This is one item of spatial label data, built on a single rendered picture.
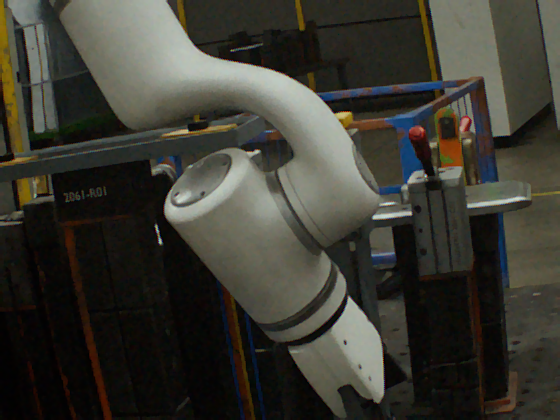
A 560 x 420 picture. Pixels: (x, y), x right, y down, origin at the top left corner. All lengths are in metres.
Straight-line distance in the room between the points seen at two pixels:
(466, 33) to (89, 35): 8.43
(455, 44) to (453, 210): 7.99
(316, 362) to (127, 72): 0.30
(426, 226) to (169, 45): 0.54
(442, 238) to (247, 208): 0.52
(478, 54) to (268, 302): 8.41
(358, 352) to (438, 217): 0.41
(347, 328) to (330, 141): 0.18
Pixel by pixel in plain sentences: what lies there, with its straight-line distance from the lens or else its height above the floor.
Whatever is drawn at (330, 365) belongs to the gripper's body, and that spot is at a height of 0.98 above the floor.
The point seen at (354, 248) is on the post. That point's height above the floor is 1.02.
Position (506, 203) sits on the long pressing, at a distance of 1.56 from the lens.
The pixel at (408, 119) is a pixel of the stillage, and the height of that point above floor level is 0.94.
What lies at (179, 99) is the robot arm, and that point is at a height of 1.22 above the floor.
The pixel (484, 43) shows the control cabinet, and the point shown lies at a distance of 9.37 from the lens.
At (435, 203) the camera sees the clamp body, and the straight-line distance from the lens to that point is 1.44.
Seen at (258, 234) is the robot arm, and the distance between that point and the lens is 0.98.
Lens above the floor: 1.28
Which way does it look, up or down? 9 degrees down
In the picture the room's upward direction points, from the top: 9 degrees counter-clockwise
